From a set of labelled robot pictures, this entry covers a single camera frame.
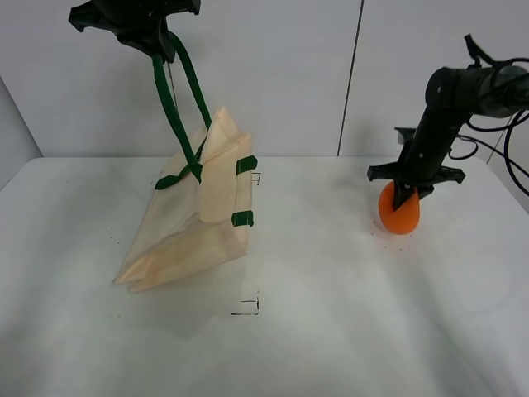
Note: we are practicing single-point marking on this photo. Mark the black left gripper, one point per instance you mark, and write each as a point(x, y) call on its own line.
point(140, 24)

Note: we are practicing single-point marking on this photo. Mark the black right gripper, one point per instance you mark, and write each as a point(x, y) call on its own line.
point(419, 165)

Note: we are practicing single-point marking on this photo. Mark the orange fruit with stem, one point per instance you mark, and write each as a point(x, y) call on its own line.
point(403, 220)

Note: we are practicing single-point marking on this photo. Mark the white linen bag green handles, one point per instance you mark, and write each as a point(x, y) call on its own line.
point(200, 213)

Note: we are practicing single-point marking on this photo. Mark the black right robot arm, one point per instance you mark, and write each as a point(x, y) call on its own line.
point(452, 97)

